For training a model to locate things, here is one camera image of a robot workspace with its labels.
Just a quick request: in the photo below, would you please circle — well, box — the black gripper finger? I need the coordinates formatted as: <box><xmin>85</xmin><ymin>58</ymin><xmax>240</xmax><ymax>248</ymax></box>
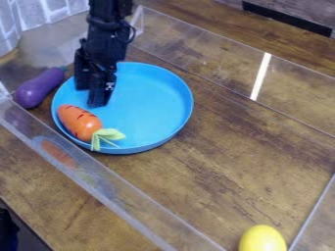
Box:
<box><xmin>88</xmin><ymin>73</ymin><xmax>116</xmax><ymax>108</ymax></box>
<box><xmin>73</xmin><ymin>57</ymin><xmax>91</xmax><ymax>90</ymax></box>

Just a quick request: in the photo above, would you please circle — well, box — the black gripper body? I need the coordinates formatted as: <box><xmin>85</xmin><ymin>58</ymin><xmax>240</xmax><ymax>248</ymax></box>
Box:
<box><xmin>75</xmin><ymin>16</ymin><xmax>133</xmax><ymax>76</ymax></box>

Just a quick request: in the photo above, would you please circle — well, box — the blue plastic plate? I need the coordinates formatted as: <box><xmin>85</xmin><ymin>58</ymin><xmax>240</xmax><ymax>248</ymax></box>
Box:
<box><xmin>50</xmin><ymin>62</ymin><xmax>193</xmax><ymax>154</ymax></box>

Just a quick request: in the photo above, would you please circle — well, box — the orange toy carrot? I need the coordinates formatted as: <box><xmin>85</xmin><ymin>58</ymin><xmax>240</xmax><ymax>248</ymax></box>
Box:
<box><xmin>56</xmin><ymin>104</ymin><xmax>125</xmax><ymax>151</ymax></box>

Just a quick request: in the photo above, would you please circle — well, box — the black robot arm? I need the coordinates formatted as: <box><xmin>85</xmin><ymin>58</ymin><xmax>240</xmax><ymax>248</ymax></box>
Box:
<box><xmin>75</xmin><ymin>0</ymin><xmax>136</xmax><ymax>108</ymax></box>

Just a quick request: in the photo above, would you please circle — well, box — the purple toy eggplant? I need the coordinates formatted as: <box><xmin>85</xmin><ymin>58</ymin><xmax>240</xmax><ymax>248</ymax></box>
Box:
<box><xmin>14</xmin><ymin>67</ymin><xmax>65</xmax><ymax>109</ymax></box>

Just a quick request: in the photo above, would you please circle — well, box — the white curtain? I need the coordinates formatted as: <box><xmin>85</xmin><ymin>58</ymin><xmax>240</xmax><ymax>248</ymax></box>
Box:
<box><xmin>0</xmin><ymin>0</ymin><xmax>89</xmax><ymax>57</ymax></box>

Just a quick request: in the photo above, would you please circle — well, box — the yellow toy lemon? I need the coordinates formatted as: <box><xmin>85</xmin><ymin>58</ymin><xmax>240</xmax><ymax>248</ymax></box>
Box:
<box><xmin>237</xmin><ymin>225</ymin><xmax>288</xmax><ymax>251</ymax></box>

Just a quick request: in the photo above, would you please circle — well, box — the clear acrylic enclosure wall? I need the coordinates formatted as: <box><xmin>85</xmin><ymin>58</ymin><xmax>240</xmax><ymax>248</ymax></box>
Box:
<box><xmin>0</xmin><ymin>0</ymin><xmax>335</xmax><ymax>251</ymax></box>

